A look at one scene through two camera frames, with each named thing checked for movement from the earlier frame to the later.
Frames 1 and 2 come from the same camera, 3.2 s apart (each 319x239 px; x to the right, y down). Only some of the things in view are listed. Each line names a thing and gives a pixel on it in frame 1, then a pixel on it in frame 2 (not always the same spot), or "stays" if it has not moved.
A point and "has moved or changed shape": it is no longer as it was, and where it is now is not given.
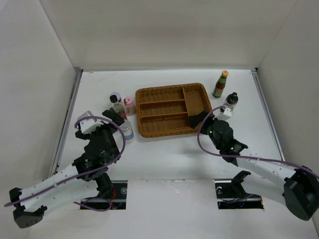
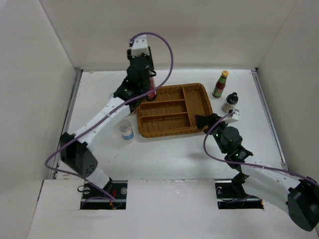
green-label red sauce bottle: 220,84 stays
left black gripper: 111,126 -> 150,61
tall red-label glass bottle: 115,100 has moved or changed shape
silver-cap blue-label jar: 125,126 stays
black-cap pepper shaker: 231,100 stays
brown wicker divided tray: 165,110 stays
